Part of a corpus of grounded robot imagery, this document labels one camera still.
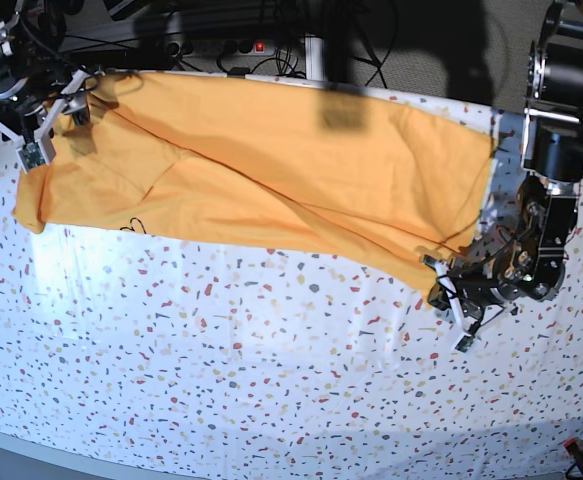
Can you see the red clamp at corner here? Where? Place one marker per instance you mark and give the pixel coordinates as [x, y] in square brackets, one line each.
[575, 471]

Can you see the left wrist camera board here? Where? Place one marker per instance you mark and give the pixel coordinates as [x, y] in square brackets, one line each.
[464, 342]

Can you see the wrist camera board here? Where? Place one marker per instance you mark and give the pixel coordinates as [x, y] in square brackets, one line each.
[33, 155]
[464, 342]

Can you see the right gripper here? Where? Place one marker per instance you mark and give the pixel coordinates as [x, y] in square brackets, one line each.
[30, 106]

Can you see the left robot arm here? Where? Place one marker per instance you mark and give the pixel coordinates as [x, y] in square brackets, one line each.
[531, 261]

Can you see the yellow T-shirt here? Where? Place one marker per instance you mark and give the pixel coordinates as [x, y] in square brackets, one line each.
[262, 164]

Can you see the terrazzo patterned table cloth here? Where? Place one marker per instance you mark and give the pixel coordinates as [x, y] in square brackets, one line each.
[224, 362]

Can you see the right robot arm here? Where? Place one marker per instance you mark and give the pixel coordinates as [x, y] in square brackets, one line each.
[31, 47]

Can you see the aluminium frame post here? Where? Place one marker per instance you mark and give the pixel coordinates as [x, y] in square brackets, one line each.
[314, 58]

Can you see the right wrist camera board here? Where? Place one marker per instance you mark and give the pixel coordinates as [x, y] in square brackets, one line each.
[33, 155]

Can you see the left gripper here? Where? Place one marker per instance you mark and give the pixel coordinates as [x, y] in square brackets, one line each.
[473, 299]

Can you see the white power strip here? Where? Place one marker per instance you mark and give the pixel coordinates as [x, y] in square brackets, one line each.
[212, 47]

